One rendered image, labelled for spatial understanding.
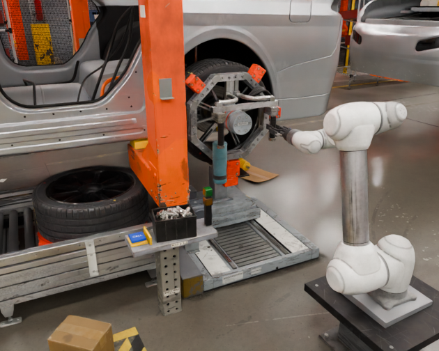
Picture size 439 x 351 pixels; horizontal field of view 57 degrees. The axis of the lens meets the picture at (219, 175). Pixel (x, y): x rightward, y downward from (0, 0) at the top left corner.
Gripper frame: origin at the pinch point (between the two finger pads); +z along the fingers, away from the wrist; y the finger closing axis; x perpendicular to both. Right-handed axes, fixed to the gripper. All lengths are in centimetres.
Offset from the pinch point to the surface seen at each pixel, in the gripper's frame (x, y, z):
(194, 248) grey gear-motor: -73, -50, 5
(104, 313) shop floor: -83, -111, -19
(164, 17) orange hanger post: 62, -69, -16
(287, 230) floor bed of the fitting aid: -75, 16, 1
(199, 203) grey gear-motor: -42, -47, 3
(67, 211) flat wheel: -33, -119, 8
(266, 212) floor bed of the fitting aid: -75, 18, 30
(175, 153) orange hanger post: -1, -67, -16
